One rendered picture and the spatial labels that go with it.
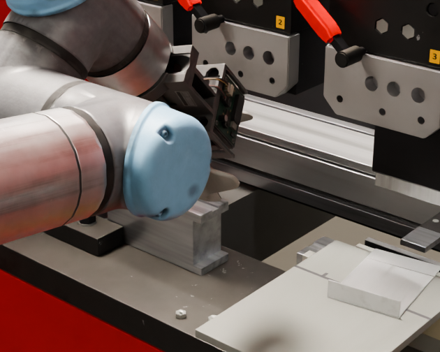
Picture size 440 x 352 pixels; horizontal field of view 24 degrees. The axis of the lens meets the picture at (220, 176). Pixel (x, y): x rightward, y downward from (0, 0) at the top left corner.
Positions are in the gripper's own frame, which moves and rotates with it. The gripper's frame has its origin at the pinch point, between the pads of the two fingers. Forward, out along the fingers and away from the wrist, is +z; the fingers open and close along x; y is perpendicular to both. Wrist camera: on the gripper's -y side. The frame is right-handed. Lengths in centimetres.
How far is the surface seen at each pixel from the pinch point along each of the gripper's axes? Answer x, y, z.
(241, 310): -11.4, -0.1, 12.4
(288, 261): 63, -82, 197
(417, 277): -2.6, 15.2, 24.5
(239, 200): 19, -24, 50
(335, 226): 84, -77, 218
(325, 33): 16.4, 9.0, 1.9
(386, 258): 0.2, 10.7, 25.8
